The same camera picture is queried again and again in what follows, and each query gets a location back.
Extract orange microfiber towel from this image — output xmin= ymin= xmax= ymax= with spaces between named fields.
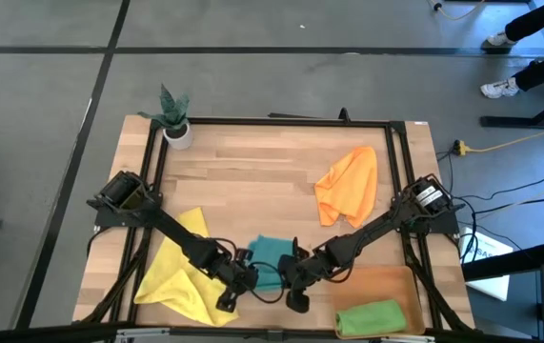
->
xmin=313 ymin=146 xmax=379 ymax=229

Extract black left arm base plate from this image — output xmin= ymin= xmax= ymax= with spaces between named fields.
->
xmin=88 ymin=197 xmax=161 ymax=229

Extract black desk leg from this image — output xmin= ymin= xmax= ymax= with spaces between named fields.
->
xmin=479 ymin=88 xmax=544 ymax=130

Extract white cardboard box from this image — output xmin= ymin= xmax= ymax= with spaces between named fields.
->
xmin=459 ymin=226 xmax=514 ymax=302

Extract yellow cable with black plug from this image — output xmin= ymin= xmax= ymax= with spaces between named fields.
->
xmin=428 ymin=0 xmax=487 ymax=21

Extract black aluminium table frame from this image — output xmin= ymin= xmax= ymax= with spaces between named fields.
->
xmin=80 ymin=108 xmax=475 ymax=334

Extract teal microfiber towel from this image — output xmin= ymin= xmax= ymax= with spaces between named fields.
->
xmin=246 ymin=234 xmax=296 ymax=293

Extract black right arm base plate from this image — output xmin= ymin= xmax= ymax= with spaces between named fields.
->
xmin=392 ymin=194 xmax=461 ymax=235

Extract black floor cable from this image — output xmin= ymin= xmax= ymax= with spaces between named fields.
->
xmin=435 ymin=142 xmax=544 ymax=266

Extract green microfiber towel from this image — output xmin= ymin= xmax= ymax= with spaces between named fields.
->
xmin=334 ymin=298 xmax=409 ymax=338

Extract orange plastic basket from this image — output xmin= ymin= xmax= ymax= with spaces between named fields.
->
xmin=329 ymin=265 xmax=427 ymax=340

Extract potted plant in white pot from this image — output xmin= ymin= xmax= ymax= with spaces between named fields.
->
xmin=137 ymin=84 xmax=194 ymax=151

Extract person's white shoe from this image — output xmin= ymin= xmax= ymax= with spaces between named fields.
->
xmin=485 ymin=30 xmax=516 ymax=48
xmin=479 ymin=78 xmax=520 ymax=100

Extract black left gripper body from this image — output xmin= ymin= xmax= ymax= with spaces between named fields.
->
xmin=207 ymin=247 xmax=259 ymax=299

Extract black left gripper cable loop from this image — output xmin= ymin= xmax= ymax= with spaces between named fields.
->
xmin=247 ymin=260 xmax=286 ymax=305

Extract yellow microfiber towel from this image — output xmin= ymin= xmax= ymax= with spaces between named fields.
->
xmin=132 ymin=207 xmax=241 ymax=328

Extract black desk foot bar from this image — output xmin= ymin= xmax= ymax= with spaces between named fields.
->
xmin=461 ymin=240 xmax=544 ymax=282

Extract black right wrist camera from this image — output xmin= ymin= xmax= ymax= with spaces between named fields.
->
xmin=285 ymin=288 xmax=312 ymax=314

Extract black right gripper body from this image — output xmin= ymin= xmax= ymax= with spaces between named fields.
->
xmin=278 ymin=254 xmax=332 ymax=294

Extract yellow extension cable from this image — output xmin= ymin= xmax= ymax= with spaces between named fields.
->
xmin=453 ymin=118 xmax=544 ymax=157

